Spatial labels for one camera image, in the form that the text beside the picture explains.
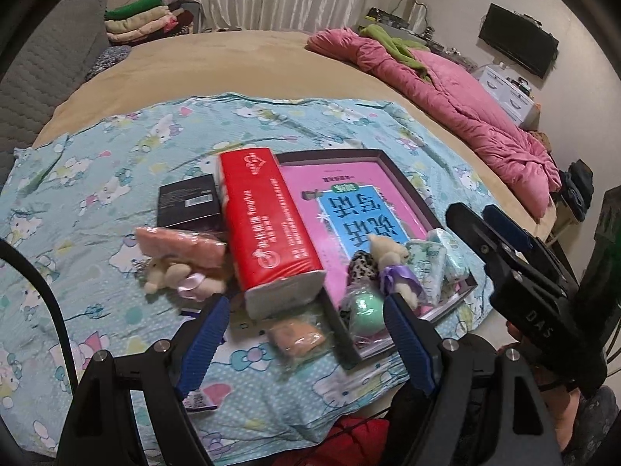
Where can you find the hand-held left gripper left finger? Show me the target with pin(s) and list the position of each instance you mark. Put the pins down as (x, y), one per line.
(203, 344)

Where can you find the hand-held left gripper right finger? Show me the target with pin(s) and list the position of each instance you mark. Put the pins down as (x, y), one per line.
(407, 344)

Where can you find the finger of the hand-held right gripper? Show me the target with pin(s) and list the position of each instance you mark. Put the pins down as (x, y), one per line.
(485, 242)
(509, 230)

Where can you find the green-white tissue packet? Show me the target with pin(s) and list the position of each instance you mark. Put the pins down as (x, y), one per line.
(427, 267)
(453, 255)

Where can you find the mint green puff ball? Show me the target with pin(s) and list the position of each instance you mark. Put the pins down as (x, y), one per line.
(366, 308)

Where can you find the leopard print scrunchie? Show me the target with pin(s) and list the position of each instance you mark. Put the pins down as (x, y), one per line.
(361, 267)

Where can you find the orange bun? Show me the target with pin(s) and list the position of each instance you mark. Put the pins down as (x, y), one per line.
(296, 337)

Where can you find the beige bear with purple ribbon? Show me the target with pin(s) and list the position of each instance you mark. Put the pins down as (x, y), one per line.
(388, 252)

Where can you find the pink-lined box tray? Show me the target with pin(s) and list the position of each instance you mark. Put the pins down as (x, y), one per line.
(310, 189)

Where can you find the person's right forearm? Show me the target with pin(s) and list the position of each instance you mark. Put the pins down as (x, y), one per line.
(563, 422)

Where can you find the person's right hand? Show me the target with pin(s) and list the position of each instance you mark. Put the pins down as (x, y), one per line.
(509, 347)

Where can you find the purple packet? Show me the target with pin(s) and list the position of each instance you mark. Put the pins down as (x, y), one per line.
(201, 400)

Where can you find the dark bag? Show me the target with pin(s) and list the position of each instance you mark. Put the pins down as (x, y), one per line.
(577, 189)

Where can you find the beige bear with lilac ribbon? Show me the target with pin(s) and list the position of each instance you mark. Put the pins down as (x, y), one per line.
(165, 274)

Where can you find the pink wrapped packet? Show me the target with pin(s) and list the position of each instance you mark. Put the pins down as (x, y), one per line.
(179, 245)

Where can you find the person's grey patterned clothing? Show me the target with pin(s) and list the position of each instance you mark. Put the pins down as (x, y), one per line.
(599, 420)

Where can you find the red cloth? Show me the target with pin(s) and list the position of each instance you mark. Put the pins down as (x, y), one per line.
(349, 441)

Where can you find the pink quilt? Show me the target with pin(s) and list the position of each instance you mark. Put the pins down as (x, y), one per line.
(461, 107)

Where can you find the red tissue pack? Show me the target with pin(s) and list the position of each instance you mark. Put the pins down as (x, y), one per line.
(262, 223)

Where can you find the white drawer cabinet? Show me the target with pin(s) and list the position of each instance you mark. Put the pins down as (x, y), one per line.
(507, 92)

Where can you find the black box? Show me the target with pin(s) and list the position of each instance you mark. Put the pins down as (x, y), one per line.
(187, 199)

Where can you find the cluttered side table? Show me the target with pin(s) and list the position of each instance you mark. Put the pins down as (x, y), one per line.
(436, 46)

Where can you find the cat-print light blue blanket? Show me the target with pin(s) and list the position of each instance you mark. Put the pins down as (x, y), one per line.
(97, 165)

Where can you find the white bag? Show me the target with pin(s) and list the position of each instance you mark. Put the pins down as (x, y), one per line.
(412, 12)

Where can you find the bed with beige sheet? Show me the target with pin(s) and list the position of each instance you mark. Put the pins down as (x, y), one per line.
(218, 63)

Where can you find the dark patterned cloth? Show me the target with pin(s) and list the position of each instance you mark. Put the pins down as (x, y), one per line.
(109, 60)

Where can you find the grey quilted headboard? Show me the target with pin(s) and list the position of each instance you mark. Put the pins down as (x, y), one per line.
(43, 73)

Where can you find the pink folded cloth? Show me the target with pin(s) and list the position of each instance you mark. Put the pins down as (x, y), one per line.
(143, 31)

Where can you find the dark pile of clothes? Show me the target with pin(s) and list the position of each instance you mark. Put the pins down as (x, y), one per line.
(184, 14)

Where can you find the cream folded cloth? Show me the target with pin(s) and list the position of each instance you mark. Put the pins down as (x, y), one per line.
(138, 19)

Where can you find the green folded cloth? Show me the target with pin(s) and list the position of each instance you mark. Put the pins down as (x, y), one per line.
(136, 7)

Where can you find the black wall television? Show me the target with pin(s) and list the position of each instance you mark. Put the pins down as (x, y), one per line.
(519, 39)

